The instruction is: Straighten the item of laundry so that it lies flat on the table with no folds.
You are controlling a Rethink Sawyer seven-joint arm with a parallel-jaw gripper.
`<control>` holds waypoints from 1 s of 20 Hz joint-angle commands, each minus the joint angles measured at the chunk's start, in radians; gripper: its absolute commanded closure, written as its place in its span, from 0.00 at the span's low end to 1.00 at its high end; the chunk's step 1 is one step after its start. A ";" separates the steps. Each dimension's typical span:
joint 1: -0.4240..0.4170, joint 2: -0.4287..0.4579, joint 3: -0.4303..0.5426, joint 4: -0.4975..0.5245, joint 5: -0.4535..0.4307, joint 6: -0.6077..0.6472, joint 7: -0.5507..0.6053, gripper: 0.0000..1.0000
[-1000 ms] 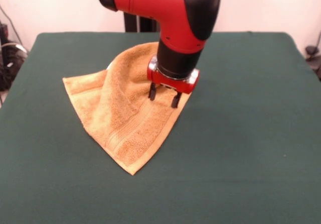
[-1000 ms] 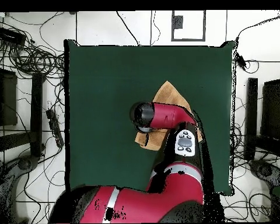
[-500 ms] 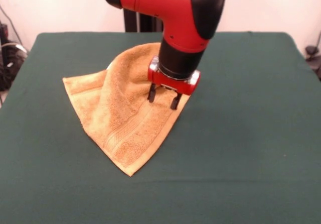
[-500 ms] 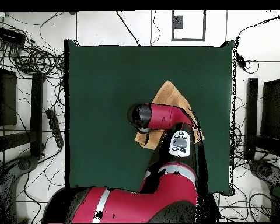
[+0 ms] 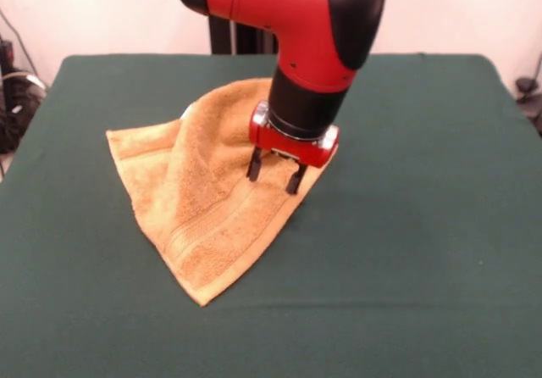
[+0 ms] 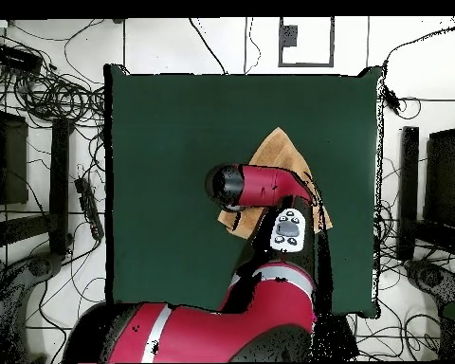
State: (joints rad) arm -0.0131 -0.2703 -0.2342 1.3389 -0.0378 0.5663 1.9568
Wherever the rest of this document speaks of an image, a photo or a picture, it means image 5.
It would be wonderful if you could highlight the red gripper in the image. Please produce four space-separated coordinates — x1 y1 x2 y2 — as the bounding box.
245 100 340 196

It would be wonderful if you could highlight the orange terry towel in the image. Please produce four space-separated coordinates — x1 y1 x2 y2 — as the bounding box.
104 76 335 308

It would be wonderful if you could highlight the dark green table cloth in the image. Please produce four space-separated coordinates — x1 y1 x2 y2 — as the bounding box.
0 53 542 378

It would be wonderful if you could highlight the black upright stand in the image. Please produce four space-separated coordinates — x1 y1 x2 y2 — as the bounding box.
206 13 280 55

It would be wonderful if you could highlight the black power adapter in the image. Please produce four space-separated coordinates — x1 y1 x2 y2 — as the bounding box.
515 76 539 97

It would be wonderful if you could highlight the black electronics box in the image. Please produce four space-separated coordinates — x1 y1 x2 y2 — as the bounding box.
0 38 16 64

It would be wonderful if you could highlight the black cable tangle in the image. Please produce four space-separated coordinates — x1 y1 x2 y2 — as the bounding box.
0 66 48 155

